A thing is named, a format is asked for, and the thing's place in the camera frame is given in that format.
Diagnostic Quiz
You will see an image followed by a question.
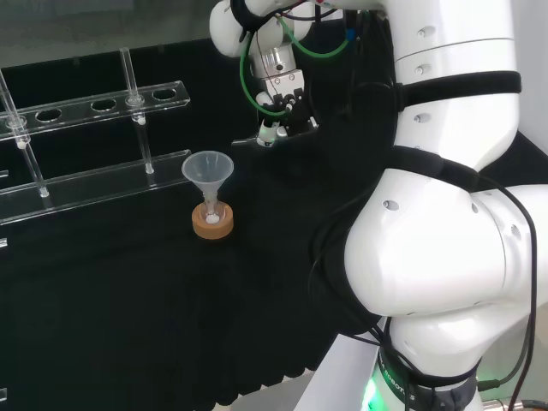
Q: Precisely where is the pale board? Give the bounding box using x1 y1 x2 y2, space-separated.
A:
294 332 383 411

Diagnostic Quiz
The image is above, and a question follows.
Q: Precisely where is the brown cork ring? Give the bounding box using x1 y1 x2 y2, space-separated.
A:
191 202 236 241

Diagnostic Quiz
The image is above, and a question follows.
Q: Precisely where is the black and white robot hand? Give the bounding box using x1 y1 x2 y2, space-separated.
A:
254 69 320 149

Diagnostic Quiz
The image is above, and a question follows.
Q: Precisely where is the clear plastic funnel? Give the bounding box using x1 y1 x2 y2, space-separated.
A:
181 150 235 224

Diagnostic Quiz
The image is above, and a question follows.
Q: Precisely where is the black cable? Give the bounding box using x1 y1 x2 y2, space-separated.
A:
307 169 539 411

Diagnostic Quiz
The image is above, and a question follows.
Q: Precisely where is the clear plastic rack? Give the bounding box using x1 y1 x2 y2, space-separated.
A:
0 169 10 402

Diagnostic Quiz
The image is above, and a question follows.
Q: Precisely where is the black bench cloth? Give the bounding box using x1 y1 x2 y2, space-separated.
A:
0 37 548 411

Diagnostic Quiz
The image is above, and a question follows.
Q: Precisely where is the clear glass weighing funnel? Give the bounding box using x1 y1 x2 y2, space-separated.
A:
230 134 263 148

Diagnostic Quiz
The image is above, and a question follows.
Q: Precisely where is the green cable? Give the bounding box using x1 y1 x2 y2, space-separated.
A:
238 11 357 117

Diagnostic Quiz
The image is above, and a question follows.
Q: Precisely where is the clear acrylic funnel stand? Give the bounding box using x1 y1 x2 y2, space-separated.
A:
0 46 193 227

